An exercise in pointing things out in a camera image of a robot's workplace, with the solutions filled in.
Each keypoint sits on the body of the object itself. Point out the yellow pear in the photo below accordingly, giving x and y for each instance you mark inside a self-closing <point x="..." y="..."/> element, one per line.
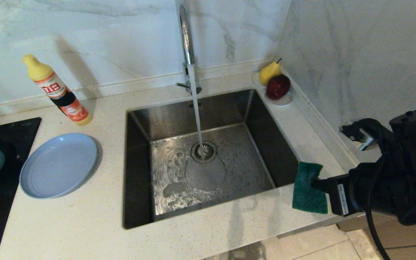
<point x="267" y="72"/>

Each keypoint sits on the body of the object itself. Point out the dark red apple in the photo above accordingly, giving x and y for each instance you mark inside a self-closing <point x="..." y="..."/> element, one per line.
<point x="278" y="86"/>

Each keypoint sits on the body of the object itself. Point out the wooden cabinet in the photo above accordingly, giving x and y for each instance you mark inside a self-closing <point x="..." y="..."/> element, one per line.
<point x="403" y="242"/>

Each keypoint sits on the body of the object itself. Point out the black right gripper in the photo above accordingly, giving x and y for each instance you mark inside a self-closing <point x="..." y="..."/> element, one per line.
<point x="345" y="195"/>

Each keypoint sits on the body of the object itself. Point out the black induction cooktop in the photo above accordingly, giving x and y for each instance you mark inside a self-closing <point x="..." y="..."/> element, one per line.
<point x="20" y="130"/>

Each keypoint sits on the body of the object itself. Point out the running water stream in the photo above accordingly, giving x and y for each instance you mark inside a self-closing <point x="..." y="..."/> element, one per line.
<point x="196" y="108"/>

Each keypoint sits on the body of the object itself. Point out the stainless steel sink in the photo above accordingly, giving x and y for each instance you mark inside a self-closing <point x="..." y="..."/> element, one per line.
<point x="229" y="173"/>

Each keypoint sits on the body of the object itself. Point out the small white dish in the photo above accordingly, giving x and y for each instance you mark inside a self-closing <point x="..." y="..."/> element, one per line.
<point x="284" y="102"/>

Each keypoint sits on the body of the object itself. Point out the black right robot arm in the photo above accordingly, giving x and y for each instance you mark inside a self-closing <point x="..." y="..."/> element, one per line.
<point x="406" y="169"/>

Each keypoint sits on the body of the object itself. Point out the blue-grey plate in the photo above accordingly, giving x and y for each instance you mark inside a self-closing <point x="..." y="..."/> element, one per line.
<point x="58" y="166"/>

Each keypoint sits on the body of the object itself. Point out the white orange dish soap bottle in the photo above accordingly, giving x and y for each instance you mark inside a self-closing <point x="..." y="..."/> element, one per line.
<point x="60" y="94"/>

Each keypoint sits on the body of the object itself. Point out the chrome faucet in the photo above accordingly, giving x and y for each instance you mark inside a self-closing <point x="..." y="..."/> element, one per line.
<point x="185" y="36"/>

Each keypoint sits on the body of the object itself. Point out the yellow sponge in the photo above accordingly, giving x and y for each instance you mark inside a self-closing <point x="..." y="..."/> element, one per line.
<point x="307" y="191"/>

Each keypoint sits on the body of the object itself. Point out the round metal sink drain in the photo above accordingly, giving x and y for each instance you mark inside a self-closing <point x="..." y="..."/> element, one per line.
<point x="209" y="150"/>

